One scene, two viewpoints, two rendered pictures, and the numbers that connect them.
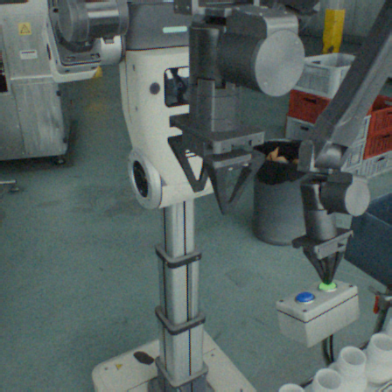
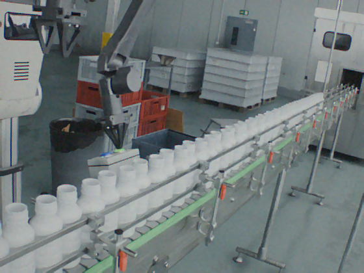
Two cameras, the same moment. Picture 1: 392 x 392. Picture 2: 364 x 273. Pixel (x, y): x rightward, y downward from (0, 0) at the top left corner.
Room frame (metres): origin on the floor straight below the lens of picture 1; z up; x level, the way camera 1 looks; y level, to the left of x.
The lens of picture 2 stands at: (-0.37, 0.12, 1.48)
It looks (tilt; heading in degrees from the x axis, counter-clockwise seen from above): 16 degrees down; 329
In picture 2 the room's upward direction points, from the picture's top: 8 degrees clockwise
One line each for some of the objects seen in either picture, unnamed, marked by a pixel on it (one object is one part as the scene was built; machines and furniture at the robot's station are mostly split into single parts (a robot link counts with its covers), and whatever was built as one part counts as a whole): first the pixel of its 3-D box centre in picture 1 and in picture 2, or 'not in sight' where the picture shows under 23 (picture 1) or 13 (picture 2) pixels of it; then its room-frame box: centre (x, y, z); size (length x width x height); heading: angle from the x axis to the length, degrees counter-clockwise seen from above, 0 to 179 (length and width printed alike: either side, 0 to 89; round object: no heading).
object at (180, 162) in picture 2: not in sight; (177, 175); (0.48, -0.38, 1.08); 0.06 x 0.06 x 0.17
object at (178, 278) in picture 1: (179, 300); (5, 212); (0.98, 0.05, 0.74); 0.11 x 0.11 x 0.40; 31
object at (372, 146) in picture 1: (367, 136); (138, 122); (3.65, -1.62, 0.33); 0.61 x 0.41 x 0.22; 124
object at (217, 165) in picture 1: (221, 171); (62, 34); (0.43, -0.03, 1.44); 0.07 x 0.07 x 0.09; 32
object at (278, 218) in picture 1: (283, 193); (75, 162); (2.50, -0.59, 0.32); 0.45 x 0.45 x 0.64
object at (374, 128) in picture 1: (371, 113); (141, 104); (3.65, -1.63, 0.55); 0.61 x 0.41 x 0.22; 124
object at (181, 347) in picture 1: (181, 353); not in sight; (0.98, 0.05, 0.49); 0.13 x 0.13 x 0.40; 31
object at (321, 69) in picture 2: not in sight; (323, 71); (3.32, -4.21, 1.22); 0.23 x 0.03 x 0.32; 32
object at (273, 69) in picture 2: not in sight; (255, 75); (7.21, -6.18, 0.59); 1.25 x 1.03 x 1.17; 123
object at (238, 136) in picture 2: not in sight; (234, 147); (0.69, -0.73, 1.08); 0.06 x 0.06 x 0.17
